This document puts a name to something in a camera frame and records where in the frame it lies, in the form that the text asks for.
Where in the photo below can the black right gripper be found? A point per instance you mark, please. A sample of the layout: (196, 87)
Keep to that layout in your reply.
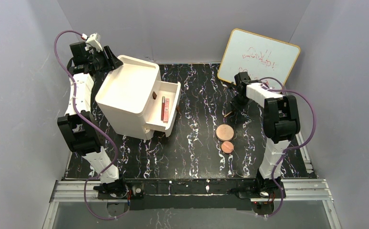
(239, 96)

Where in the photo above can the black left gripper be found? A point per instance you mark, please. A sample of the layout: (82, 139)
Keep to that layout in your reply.
(105, 57)

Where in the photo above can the white three-drawer organizer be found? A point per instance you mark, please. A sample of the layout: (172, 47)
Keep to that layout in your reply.
(124, 96)

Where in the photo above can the white drawer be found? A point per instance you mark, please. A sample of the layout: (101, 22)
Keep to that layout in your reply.
(153, 112)

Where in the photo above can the red lip gloss tube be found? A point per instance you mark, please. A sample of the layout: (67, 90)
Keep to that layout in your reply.
(162, 107)

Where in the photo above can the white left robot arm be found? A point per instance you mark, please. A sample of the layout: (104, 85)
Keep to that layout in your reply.
(78, 126)

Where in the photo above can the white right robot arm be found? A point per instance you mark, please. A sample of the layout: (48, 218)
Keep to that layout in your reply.
(280, 125)

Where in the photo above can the large round pink compact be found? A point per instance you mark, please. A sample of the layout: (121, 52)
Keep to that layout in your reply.
(224, 132)

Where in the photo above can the small round pink compact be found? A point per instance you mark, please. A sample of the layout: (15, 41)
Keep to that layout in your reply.
(227, 147)

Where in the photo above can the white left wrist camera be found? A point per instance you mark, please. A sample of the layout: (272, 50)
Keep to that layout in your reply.
(93, 40)

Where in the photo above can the whiteboard with yellow frame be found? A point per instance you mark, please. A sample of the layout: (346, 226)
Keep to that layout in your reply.
(263, 58)

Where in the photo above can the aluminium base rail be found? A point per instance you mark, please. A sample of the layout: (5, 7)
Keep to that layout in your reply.
(293, 189)

